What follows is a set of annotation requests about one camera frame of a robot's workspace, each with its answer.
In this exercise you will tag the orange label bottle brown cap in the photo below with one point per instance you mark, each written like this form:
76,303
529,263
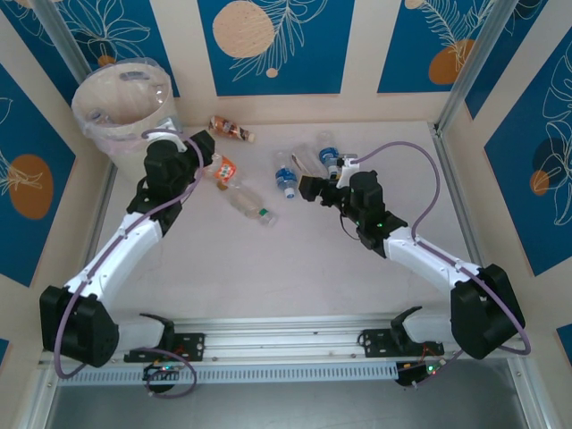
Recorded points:
225,170

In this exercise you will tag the clear bottle green cap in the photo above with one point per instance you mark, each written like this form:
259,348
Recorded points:
308,161

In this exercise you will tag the brown drink bottle beige cap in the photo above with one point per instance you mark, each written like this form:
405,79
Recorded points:
228,127

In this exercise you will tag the small blue label water bottle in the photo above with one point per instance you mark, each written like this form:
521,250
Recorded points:
284,176

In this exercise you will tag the large blue label water bottle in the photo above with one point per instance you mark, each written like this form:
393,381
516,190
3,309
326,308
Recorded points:
326,154

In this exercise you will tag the beige bottle green white cap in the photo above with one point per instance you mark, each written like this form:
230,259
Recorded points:
246,202

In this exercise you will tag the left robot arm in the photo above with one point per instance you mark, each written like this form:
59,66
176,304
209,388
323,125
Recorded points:
120,250

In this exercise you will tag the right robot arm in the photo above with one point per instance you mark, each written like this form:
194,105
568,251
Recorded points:
429,259

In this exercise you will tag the white trash bin with liner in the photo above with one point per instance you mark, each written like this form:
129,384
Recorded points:
107,136

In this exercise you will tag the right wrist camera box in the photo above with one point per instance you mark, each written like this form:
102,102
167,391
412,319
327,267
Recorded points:
346,172

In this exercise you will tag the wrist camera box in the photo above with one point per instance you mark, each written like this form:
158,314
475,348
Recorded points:
346,172
170,126

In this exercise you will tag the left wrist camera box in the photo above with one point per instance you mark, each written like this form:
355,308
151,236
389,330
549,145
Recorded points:
170,126

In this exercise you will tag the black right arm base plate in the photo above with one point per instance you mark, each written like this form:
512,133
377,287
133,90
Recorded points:
375,343

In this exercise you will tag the aluminium mounting rail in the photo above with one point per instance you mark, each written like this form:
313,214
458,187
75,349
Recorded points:
277,339

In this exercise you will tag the aluminium frame post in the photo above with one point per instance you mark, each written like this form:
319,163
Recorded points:
473,58
58,40

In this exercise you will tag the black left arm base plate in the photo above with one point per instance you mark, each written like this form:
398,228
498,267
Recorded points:
192,346

